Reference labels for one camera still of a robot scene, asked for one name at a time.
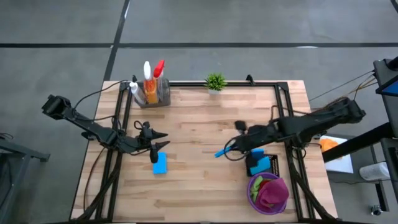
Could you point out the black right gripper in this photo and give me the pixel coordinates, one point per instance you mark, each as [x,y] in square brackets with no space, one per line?
[258,137]

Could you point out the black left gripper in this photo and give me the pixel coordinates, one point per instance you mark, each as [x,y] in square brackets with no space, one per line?
[146,137]

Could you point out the green microfiber cloth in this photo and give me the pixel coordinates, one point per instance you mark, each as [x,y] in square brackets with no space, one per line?
[256,183]

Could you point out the orange cleaner bottle white cap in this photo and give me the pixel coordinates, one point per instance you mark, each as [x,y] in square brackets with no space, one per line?
[151,91]

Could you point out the small white bottle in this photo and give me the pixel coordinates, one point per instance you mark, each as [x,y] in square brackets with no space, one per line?
[138,95]

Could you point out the magenta cloth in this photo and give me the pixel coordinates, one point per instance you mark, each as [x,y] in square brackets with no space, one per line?
[273,194]

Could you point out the clear spray bottle red trigger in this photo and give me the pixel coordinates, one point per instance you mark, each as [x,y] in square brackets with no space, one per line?
[159,67]

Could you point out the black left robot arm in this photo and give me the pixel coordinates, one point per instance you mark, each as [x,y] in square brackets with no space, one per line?
[90,126]

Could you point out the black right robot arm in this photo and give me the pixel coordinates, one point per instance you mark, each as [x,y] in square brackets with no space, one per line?
[311,124]

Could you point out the black mesh basket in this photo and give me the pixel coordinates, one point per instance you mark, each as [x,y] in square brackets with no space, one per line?
[275,165]

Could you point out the gray translucent caddy bin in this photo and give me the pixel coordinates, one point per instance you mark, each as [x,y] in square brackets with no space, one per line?
[164,96]

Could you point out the purple plastic bowl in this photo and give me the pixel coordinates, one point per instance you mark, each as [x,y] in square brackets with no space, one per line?
[250,194]

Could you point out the black table clamp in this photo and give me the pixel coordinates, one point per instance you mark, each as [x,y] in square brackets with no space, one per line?
[134,78]
[249,79]

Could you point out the green plant white pot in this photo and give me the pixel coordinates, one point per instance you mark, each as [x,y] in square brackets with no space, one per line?
[215,81]

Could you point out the orange rounded object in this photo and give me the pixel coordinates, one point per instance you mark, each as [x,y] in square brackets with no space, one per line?
[328,144]

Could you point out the white paper sheet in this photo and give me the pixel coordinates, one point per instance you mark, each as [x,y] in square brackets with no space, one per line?
[342,165]

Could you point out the gray metal table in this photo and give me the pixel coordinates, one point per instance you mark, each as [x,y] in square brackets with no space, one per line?
[31,154]

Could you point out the black metal beam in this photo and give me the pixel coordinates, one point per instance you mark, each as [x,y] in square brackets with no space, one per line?
[367,140]

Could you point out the white cylinder roll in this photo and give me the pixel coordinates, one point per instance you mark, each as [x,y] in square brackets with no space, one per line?
[373,171]

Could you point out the black caster wheel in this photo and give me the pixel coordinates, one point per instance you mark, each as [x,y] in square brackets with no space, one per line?
[376,210]

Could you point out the laptop with blue screen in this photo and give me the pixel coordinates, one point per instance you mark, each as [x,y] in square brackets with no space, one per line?
[392,88]

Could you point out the black equipment cart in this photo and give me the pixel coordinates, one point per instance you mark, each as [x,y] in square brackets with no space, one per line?
[385,67]

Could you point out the black aluminium table frame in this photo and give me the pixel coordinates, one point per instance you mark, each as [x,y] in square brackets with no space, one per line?
[239,84]

